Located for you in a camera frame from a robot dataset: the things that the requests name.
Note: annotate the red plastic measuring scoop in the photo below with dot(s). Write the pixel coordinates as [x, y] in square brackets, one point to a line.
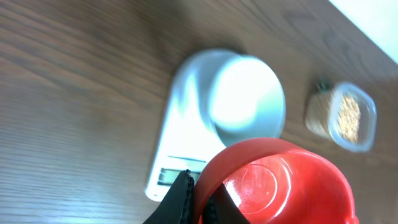
[271, 180]

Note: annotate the clear plastic container of soybeans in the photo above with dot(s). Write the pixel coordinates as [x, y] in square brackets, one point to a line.
[343, 113]

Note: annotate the white round bowl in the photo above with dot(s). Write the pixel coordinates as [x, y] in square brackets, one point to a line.
[246, 101]

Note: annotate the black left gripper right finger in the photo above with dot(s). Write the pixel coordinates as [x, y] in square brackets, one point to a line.
[220, 209]

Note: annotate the white digital kitchen scale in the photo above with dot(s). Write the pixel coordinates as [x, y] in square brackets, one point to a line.
[188, 138]

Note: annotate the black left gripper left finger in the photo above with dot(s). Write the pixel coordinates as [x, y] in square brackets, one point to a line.
[177, 205]

